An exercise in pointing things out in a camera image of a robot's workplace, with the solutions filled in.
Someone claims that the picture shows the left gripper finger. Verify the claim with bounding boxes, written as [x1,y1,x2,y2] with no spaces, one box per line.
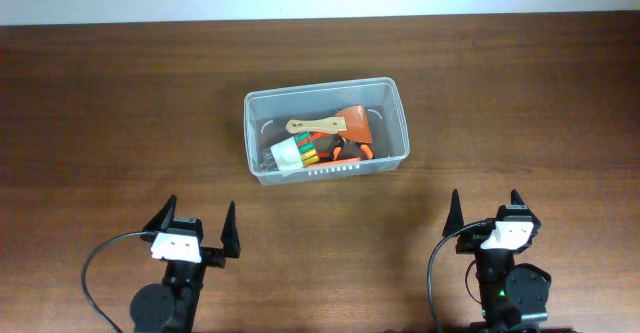
[142,195,177,233]
[220,201,241,258]

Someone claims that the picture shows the orange bit holder strip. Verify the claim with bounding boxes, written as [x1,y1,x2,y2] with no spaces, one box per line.
[306,157,361,169]

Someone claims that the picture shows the clear plastic container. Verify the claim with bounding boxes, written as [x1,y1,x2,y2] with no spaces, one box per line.
[244,77,410,186]

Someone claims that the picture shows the long nose pliers orange black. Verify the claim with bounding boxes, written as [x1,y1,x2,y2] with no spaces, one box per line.
[329,140,374,161]

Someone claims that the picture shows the orange scraper wooden handle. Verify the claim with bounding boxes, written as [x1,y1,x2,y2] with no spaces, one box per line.
[285,105,373,143]

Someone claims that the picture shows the red diagonal cutters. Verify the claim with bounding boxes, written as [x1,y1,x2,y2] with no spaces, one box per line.
[311,132,336,155]

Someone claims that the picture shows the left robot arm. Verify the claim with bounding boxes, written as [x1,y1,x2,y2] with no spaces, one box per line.
[130,195,241,333]

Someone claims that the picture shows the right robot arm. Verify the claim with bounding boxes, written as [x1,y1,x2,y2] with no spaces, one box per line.
[442,190,551,332]

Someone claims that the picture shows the left black cable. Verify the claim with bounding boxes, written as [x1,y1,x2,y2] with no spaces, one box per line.
[81,230,154,333]

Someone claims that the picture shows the black cable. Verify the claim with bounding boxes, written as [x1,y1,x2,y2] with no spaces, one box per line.
[81,230,154,333]
[426,220,489,333]

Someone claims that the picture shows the right black cable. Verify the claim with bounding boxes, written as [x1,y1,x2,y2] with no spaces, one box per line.
[426,220,489,333]

